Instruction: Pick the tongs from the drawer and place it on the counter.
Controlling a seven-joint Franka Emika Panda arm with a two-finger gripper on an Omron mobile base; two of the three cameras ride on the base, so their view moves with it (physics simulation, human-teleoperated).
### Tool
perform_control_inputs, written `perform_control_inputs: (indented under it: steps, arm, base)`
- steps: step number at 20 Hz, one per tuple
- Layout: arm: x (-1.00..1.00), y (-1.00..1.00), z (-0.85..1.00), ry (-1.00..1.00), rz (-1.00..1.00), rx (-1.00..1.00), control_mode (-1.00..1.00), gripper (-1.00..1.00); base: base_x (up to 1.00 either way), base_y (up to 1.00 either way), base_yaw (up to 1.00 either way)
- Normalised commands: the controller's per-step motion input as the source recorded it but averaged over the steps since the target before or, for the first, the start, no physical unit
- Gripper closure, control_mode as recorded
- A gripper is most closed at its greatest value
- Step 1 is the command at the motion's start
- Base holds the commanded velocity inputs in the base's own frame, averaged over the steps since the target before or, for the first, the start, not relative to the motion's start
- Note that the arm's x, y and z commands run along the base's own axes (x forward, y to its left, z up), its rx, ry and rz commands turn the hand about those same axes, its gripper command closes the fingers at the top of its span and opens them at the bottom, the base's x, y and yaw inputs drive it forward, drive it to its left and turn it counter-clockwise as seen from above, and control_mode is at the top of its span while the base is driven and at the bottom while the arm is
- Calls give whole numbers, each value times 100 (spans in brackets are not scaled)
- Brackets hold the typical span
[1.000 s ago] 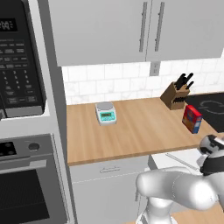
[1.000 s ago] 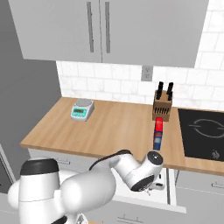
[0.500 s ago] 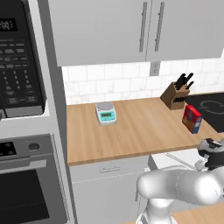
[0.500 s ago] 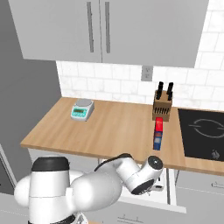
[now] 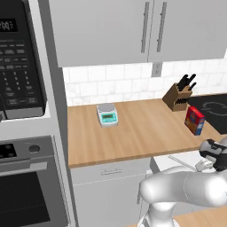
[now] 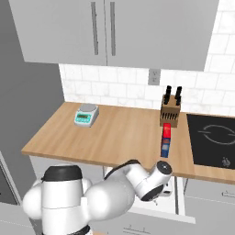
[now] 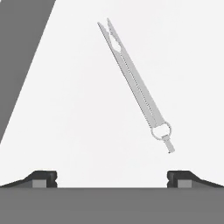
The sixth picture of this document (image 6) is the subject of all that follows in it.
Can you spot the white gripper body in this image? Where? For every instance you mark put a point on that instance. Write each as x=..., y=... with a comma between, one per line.
x=167, y=187

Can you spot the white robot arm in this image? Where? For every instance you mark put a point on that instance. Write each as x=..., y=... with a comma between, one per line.
x=67, y=199

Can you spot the white open drawer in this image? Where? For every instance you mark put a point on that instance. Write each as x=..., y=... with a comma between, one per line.
x=165, y=211

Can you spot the grey drawer front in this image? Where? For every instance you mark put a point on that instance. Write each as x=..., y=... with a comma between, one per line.
x=211, y=211

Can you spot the red and blue box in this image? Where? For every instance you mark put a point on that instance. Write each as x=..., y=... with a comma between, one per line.
x=166, y=139

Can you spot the black hob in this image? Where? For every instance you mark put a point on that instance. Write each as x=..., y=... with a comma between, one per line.
x=211, y=143

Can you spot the wooden knife block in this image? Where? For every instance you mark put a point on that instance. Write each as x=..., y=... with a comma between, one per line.
x=170, y=115

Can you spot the grey base cupboard front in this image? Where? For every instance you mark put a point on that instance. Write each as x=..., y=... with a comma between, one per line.
x=91, y=170

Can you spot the teal and white kitchen scale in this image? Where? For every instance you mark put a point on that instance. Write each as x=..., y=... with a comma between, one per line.
x=86, y=115

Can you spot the tall grey cabinet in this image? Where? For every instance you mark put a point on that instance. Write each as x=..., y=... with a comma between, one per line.
x=27, y=101

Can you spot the grey wall socket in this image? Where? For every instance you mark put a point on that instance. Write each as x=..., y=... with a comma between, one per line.
x=154, y=77

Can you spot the wide grey wall cupboard door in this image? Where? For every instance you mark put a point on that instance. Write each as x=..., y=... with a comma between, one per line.
x=162, y=33

